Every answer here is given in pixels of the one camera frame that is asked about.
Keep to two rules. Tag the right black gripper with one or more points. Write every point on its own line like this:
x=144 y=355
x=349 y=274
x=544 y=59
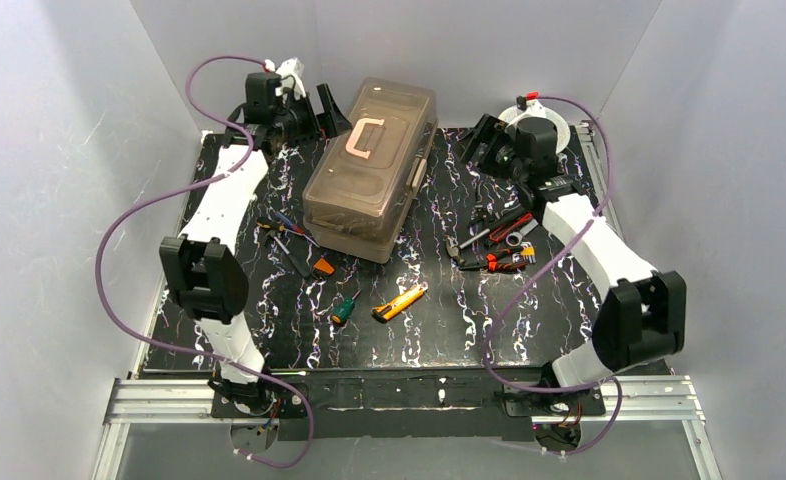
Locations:
x=489 y=142

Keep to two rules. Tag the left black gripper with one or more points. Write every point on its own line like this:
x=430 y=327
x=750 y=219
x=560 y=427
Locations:
x=310 y=116

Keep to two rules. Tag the translucent brown beige tool box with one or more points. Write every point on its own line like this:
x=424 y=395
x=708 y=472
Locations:
x=361 y=191

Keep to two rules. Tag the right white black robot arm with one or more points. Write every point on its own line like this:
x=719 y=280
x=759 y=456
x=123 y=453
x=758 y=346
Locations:
x=642 y=314

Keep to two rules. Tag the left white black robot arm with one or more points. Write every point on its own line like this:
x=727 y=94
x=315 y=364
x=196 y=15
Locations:
x=204 y=278

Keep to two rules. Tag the red black cutter tool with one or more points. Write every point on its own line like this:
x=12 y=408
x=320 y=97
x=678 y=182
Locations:
x=508 y=224

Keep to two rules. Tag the orange black scraper tool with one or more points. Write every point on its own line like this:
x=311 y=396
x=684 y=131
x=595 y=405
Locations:
x=319 y=269

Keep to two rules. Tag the white filament spool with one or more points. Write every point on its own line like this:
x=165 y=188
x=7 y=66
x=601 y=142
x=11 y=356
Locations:
x=558 y=126

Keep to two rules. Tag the silver wrench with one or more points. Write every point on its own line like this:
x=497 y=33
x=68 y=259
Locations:
x=479 y=237

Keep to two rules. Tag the blue red screwdriver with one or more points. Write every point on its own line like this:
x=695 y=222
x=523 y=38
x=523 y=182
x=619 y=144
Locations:
x=282 y=223

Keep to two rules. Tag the orange black pliers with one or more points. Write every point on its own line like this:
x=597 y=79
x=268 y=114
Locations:
x=508 y=259

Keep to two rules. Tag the black marbled table mat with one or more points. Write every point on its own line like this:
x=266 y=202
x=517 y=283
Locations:
x=320 y=309

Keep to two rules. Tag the green stubby screwdriver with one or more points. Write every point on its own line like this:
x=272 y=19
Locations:
x=342 y=312

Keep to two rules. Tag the yellow black utility knife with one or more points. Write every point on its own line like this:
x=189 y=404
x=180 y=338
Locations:
x=385 y=313

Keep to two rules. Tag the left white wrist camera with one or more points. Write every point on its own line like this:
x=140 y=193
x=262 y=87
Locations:
x=290 y=72

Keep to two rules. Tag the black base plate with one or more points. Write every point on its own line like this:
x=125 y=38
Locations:
x=419 y=403

